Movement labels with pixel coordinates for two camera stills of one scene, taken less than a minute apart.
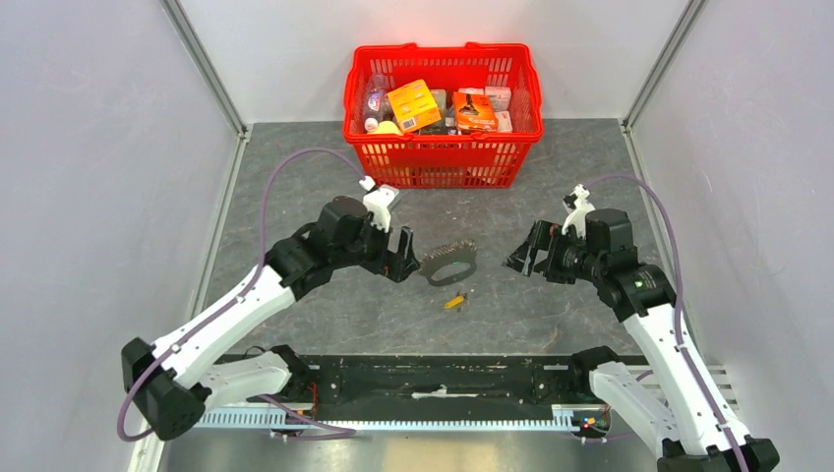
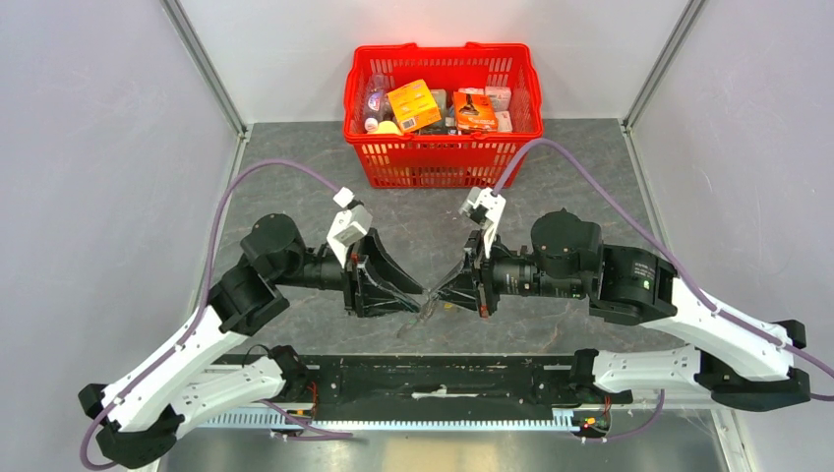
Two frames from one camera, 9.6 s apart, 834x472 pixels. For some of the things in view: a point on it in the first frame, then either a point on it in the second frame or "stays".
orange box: (414, 105) stays
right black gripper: (540, 237) → (475, 265)
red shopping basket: (460, 118) stays
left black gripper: (396, 265) → (387, 303)
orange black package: (475, 112) stays
